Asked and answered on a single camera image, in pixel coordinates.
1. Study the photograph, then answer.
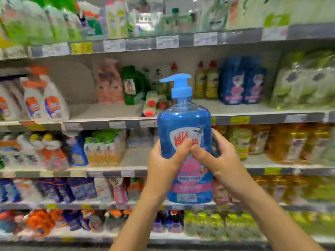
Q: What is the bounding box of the person's left hand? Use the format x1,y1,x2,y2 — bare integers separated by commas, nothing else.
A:
142,138,195,202

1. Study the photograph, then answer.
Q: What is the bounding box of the person's right hand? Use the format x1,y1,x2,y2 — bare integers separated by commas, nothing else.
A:
190,129,254,199

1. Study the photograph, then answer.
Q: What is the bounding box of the row of lime green packets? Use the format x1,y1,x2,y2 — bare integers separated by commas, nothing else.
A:
183,212,262,239

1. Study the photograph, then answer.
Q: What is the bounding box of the blue pump cleaner bottle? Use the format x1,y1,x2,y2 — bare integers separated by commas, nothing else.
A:
242,56,268,105
157,74,215,205

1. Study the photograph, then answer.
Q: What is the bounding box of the row of white green-capped bottles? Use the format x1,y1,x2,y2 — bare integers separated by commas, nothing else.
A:
84,129,127,166

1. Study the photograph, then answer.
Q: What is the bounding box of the slim white red-capped bottle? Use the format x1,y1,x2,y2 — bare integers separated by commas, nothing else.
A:
142,90,159,117

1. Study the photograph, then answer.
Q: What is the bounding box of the blue spray bottle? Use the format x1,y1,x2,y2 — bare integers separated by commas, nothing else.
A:
65,132,89,167

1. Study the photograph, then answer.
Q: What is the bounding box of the dark blue-pump cleaner bottle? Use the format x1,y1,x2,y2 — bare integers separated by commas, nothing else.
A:
220,56,245,106

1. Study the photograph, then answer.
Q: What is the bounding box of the dark green cleaner bottle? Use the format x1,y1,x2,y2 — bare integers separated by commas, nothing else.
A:
122,65,151,106

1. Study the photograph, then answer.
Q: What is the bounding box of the pink cleaner bottle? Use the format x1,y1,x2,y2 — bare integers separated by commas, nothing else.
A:
96,62,112,105
107,59,126,105

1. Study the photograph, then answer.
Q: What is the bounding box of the lime green dish soap bottle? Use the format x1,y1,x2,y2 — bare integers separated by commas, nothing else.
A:
304,50,335,109
270,52,310,110

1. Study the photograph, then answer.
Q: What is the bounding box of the yellow-capped pink-label cleaner bottle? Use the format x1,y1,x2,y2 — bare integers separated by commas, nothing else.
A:
43,133,70,170
29,134,52,170

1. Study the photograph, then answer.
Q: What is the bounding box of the cluster of orange trigger sprayers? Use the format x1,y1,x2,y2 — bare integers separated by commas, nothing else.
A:
25,208,57,237

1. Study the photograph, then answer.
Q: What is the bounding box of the white orange-trigger spray bottle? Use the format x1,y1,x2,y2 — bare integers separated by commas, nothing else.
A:
20,77,49,123
29,65,70,122

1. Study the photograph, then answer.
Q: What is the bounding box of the large green white cleaner pouch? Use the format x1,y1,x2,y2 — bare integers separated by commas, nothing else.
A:
128,0,168,37

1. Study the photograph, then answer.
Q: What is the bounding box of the white red-capped cleaner bottle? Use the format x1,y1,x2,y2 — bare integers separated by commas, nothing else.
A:
105,0,118,40
115,0,130,39

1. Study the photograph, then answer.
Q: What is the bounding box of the white blue-collar spray bottle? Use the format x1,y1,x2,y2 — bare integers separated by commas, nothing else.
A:
0,83,22,122

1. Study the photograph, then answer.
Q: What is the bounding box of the row of green pump bottles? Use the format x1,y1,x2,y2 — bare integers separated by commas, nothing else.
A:
0,0,84,47

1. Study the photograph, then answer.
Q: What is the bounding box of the person's right forearm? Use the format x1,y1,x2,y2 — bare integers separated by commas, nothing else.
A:
238,185,325,251

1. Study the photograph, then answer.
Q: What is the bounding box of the person's left forearm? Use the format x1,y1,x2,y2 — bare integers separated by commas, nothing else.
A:
110,193,173,251

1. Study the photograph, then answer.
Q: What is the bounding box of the white price tag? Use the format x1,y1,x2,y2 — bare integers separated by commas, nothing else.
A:
155,35,180,49
41,43,70,57
262,26,289,41
103,39,127,53
194,32,218,46

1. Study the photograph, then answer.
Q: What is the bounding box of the yellow price tag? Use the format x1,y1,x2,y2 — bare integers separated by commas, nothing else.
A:
70,42,94,54

